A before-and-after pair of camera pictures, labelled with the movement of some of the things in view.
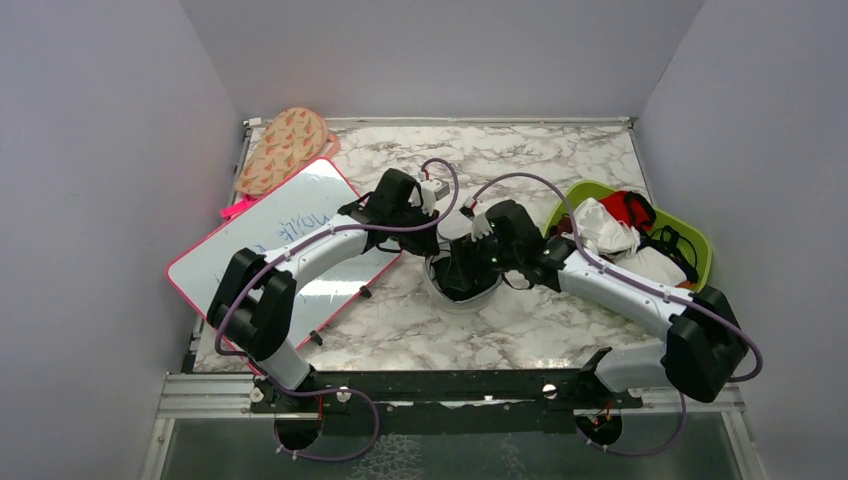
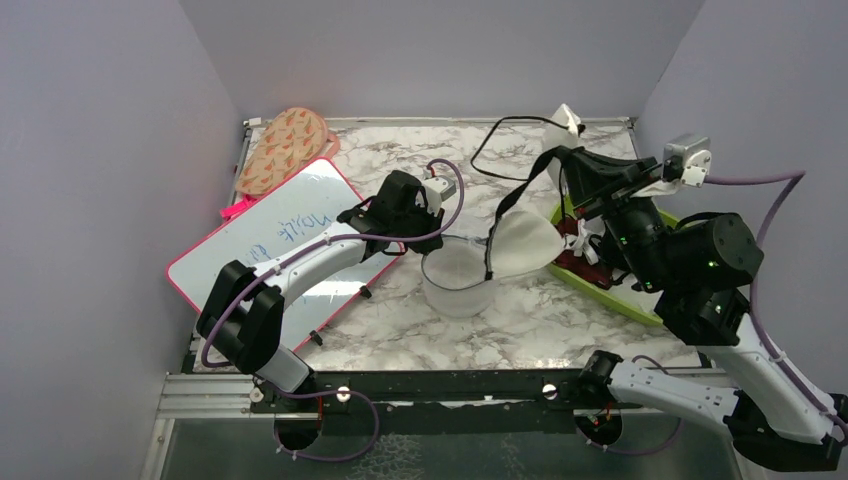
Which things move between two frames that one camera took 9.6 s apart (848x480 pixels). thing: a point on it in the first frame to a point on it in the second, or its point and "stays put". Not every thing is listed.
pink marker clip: (226, 213) stays put
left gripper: (426, 243) stays put
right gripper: (493, 237) to (601, 175)
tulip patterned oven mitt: (293, 139) stays put
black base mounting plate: (440, 403) stays put
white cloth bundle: (464, 273) to (526, 230)
